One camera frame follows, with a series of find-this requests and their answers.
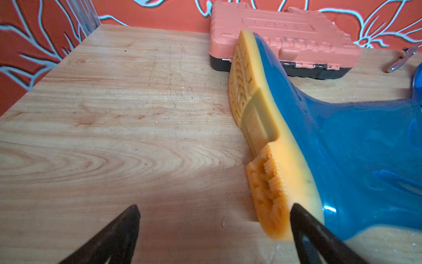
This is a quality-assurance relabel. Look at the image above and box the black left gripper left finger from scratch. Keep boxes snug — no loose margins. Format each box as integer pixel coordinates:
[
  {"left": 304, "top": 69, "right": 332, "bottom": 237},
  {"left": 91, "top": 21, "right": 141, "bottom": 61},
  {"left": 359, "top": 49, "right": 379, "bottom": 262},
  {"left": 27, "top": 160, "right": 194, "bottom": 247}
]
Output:
[{"left": 61, "top": 204, "right": 141, "bottom": 264}]

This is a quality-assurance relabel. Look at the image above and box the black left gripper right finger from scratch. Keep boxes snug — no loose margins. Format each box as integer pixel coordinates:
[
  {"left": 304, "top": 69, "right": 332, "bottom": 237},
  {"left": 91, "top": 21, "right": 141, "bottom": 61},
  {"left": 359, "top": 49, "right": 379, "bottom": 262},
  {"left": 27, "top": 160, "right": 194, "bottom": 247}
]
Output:
[{"left": 290, "top": 203, "right": 367, "bottom": 264}]

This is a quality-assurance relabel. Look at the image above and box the teal rubber boot orange sole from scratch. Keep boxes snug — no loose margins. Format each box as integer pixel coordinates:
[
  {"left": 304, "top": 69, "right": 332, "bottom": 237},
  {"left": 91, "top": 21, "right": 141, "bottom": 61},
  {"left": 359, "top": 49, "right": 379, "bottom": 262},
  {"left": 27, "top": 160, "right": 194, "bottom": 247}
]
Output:
[{"left": 229, "top": 30, "right": 422, "bottom": 241}]

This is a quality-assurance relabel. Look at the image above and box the blue rubber boot orange sole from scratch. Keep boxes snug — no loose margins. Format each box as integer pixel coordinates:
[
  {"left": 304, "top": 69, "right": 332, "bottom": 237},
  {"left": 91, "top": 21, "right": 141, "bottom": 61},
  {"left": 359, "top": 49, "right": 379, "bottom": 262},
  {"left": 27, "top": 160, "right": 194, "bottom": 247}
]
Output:
[{"left": 412, "top": 63, "right": 422, "bottom": 106}]

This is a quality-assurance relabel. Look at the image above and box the red plastic tool case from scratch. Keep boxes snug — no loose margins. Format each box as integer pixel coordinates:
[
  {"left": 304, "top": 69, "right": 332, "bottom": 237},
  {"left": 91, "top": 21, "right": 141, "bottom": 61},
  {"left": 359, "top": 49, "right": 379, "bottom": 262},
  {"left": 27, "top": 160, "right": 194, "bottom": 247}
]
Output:
[{"left": 209, "top": 1, "right": 362, "bottom": 80}]

